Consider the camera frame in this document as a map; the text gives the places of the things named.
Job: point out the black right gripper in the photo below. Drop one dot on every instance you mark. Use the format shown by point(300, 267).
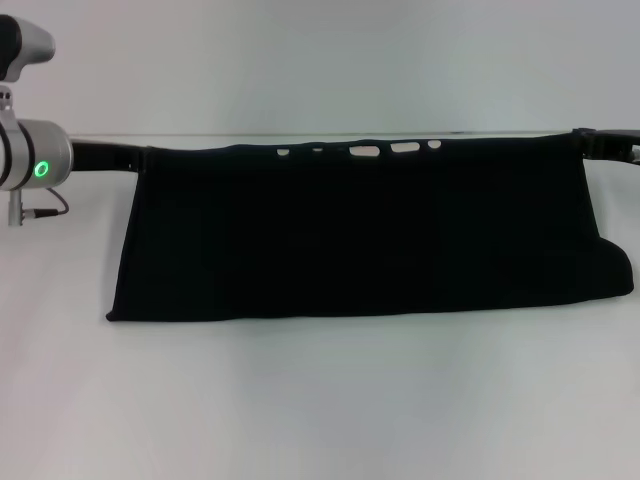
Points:
point(622, 145)

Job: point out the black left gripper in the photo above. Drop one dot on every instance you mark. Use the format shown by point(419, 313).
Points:
point(105, 156)

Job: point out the black t-shirt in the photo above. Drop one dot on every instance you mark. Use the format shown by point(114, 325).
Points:
point(350, 240)

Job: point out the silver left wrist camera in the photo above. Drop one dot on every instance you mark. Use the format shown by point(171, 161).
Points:
point(22, 47)

